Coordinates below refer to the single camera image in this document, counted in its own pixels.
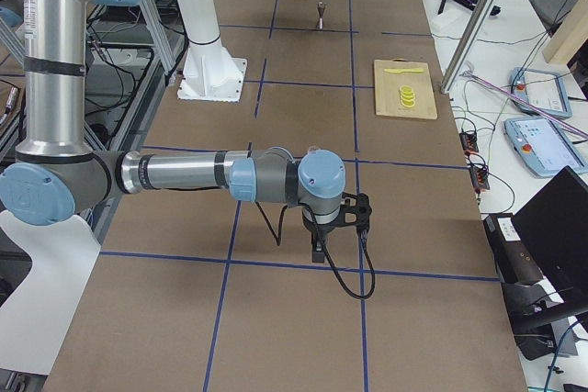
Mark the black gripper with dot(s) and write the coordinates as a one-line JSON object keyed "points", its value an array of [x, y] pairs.
{"points": [[320, 230]]}

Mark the steel jigger measuring cup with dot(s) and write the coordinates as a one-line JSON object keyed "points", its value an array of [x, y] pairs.
{"points": [[321, 6]]}

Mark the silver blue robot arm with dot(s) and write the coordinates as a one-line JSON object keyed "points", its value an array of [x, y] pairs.
{"points": [[56, 174]]}

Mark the orange connector board near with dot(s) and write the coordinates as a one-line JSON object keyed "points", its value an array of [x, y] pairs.
{"points": [[479, 176]]}

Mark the orange connector board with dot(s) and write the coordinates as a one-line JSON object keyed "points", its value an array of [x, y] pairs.
{"points": [[469, 141], [479, 176]]}

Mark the bamboo cutting board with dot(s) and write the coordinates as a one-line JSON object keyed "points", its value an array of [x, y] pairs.
{"points": [[387, 91]]}

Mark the orange connector board far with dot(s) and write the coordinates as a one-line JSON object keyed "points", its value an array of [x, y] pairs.
{"points": [[469, 141]]}

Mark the black box device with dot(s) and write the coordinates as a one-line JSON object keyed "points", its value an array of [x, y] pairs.
{"points": [[514, 260]]}

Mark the yellow plastic knife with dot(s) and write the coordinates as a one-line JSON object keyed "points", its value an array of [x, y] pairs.
{"points": [[403, 70]]}

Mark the black monitor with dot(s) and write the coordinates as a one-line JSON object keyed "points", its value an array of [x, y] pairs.
{"points": [[553, 227]]}

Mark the near blue teach pendant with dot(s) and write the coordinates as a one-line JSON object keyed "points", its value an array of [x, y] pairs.
{"points": [[543, 146]]}

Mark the blue teach pendant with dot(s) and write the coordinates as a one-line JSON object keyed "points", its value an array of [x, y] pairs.
{"points": [[542, 89], [543, 146]]}

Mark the far blue teach pendant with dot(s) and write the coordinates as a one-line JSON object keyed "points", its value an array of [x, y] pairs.
{"points": [[542, 89]]}

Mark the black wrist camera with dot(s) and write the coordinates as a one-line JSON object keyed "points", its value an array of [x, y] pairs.
{"points": [[357, 211]]}

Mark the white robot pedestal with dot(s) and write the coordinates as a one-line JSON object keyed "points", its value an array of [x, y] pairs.
{"points": [[210, 73]]}

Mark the aluminium frame post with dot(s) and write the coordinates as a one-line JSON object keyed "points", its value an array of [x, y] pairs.
{"points": [[472, 30]]}

